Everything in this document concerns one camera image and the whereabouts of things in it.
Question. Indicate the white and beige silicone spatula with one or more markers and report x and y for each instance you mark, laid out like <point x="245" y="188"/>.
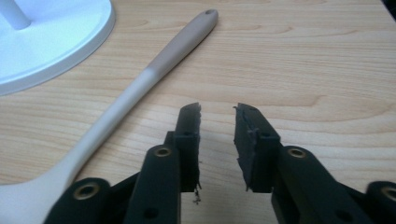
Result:
<point x="137" y="84"/>

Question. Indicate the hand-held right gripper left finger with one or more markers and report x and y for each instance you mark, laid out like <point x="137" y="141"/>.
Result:
<point x="186" y="146"/>

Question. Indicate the white round stand base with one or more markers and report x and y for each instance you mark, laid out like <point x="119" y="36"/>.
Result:
<point x="46" y="40"/>

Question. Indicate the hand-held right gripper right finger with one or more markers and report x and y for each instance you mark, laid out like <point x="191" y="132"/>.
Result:
<point x="258" y="149"/>

